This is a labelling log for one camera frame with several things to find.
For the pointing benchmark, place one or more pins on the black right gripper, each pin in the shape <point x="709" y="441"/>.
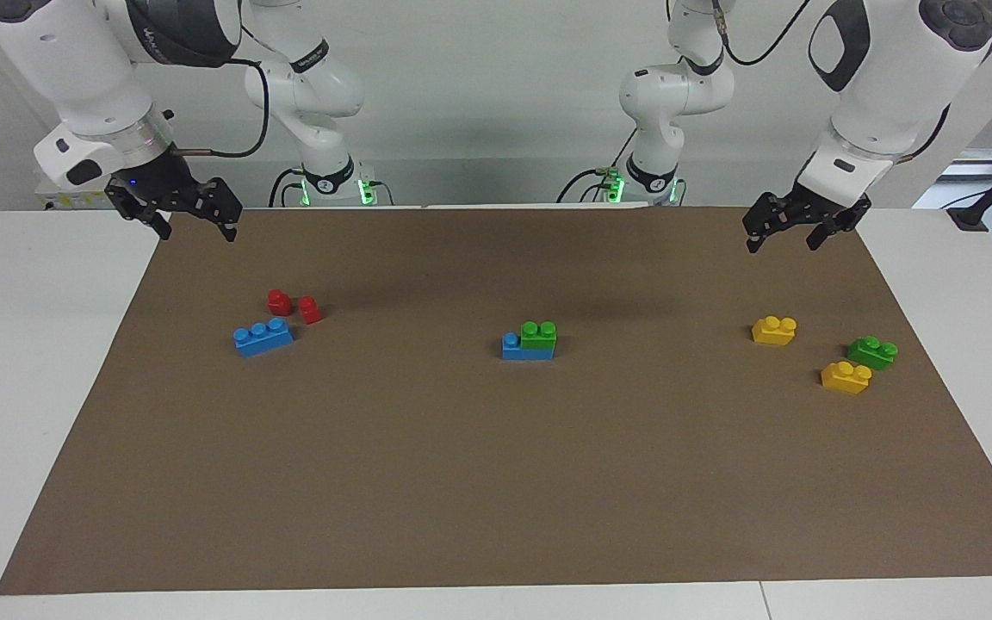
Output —
<point x="160" y="185"/>

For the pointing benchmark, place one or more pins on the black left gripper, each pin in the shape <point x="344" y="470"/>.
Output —
<point x="816" y="209"/>

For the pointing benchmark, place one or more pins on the green two-stud block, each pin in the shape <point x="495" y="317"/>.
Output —
<point x="872" y="352"/>
<point x="539" y="337"/>

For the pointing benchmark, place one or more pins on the blue three-stud block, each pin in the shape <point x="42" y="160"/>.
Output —
<point x="513" y="348"/>
<point x="263" y="337"/>

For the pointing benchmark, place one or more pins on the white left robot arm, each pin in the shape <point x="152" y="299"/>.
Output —
<point x="883" y="77"/>

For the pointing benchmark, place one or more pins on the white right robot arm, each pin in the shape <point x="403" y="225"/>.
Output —
<point x="83" y="77"/>

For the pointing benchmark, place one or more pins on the yellow two-stud block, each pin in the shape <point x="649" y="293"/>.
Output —
<point x="774" y="331"/>
<point x="846" y="378"/>

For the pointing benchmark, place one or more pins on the red single-stud block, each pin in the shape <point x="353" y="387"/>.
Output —
<point x="311" y="311"/>
<point x="279" y="302"/>

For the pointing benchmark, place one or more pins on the white power strip box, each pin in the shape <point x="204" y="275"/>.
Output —
<point x="57" y="200"/>

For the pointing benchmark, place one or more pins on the brown table mat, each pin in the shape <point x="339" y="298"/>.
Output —
<point x="496" y="448"/>

